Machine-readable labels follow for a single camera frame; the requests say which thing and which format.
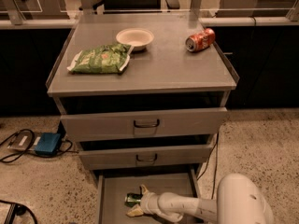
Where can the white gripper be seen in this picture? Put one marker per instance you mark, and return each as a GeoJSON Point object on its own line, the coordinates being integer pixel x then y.
{"type": "Point", "coordinates": [149, 202]}

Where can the green soda can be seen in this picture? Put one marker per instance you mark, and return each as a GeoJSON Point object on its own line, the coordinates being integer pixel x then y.
{"type": "Point", "coordinates": [132, 199]}

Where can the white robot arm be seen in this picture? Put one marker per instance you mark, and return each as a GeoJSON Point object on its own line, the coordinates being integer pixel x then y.
{"type": "Point", "coordinates": [239, 201]}

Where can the grey bottom drawer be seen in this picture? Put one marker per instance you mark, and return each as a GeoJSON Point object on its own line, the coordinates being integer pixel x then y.
{"type": "Point", "coordinates": [113, 188]}

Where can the grey drawer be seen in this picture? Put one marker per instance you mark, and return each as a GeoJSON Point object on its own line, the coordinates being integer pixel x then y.
{"type": "Point", "coordinates": [113, 188]}
{"type": "Point", "coordinates": [143, 124]}
{"type": "Point", "coordinates": [144, 157]}

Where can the grey middle drawer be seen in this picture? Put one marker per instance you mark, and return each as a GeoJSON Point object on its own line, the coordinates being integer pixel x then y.
{"type": "Point", "coordinates": [144, 157]}

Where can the grey top drawer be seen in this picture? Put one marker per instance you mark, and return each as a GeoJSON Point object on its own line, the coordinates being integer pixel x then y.
{"type": "Point", "coordinates": [143, 124]}

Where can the grey drawer cabinet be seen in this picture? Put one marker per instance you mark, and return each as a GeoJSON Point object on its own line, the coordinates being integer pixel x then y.
{"type": "Point", "coordinates": [163, 77]}

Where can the orange soda can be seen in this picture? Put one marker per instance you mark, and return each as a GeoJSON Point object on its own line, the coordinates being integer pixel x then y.
{"type": "Point", "coordinates": [200, 41]}

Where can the blue electronic box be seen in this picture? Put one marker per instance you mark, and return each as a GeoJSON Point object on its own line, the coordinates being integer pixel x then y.
{"type": "Point", "coordinates": [47, 144]}

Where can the grey flat device on floor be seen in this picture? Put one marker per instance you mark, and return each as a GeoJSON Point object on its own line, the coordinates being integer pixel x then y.
{"type": "Point", "coordinates": [24, 140]}

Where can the green chip bag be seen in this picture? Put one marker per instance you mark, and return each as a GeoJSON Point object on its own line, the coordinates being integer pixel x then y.
{"type": "Point", "coordinates": [105, 59]}

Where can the glass partition rail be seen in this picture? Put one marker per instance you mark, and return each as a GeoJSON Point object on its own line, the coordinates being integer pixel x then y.
{"type": "Point", "coordinates": [210, 12]}

